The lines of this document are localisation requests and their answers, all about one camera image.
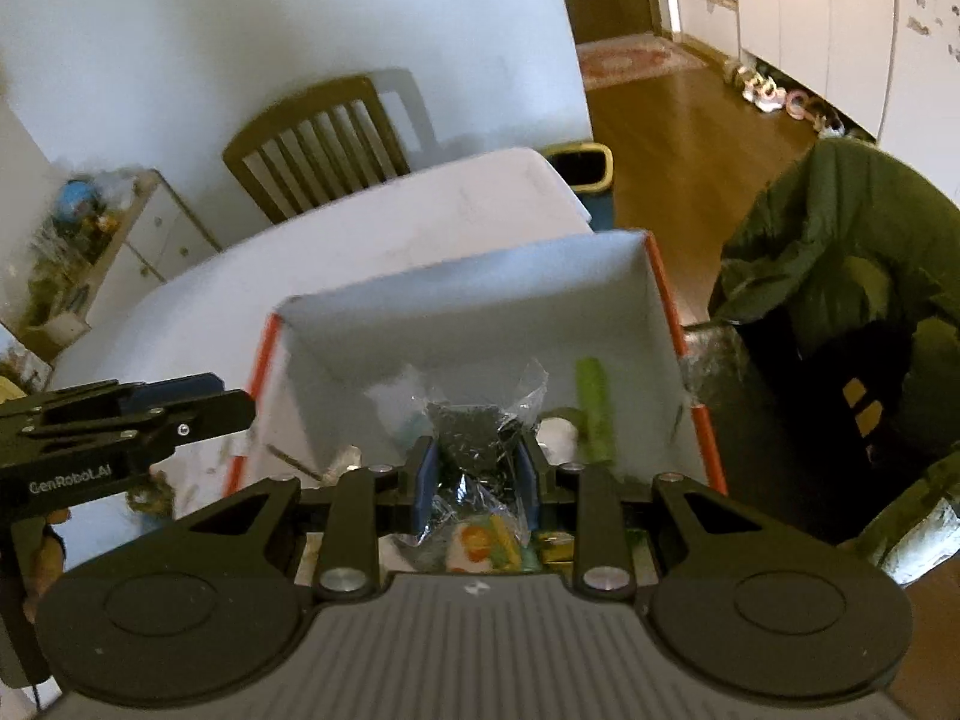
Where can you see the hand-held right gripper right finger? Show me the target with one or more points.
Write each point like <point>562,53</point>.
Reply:
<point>529,484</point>

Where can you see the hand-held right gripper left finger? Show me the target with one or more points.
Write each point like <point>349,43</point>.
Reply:
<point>424,481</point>

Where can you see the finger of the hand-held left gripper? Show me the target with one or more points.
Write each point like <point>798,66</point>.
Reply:
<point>217,409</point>
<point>172,385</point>

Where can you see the clear plastic bag dark contents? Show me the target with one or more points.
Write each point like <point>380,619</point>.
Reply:
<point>472,442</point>

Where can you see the printed snack bag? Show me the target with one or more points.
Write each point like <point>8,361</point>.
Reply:
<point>480,544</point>

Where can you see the white cardboard box orange outside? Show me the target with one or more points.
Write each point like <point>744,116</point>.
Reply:
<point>465,315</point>

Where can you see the person's left hand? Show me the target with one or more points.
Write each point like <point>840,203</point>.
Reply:
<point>51,547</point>

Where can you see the white round item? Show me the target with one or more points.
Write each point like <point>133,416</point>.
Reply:
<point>559,436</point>

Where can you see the gold wrapped item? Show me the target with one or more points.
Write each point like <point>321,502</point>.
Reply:
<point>556,546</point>

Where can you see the green tube packet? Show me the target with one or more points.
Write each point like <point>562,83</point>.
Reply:
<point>595,412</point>

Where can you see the white drawer cabinet wooden top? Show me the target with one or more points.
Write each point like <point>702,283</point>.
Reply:
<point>150,247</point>

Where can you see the clutter on drawer cabinet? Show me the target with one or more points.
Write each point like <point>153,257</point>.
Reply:
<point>71,217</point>

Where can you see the crinkled silver foil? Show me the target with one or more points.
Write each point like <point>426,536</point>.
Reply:
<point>712,360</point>

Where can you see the brown wooden chair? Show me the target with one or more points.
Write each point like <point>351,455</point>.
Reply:
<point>322,142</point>

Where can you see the yellow-rimmed trash bin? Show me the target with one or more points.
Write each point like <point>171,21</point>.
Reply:
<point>581,165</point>

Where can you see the patterned rug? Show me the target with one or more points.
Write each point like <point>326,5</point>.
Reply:
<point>637,60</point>

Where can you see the row of shoes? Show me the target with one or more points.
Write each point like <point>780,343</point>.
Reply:
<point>787,94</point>

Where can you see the white shoe cabinet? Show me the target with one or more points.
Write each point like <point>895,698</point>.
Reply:
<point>817,22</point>

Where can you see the white sideboard with stickers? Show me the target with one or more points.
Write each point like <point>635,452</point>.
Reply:
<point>930,67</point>

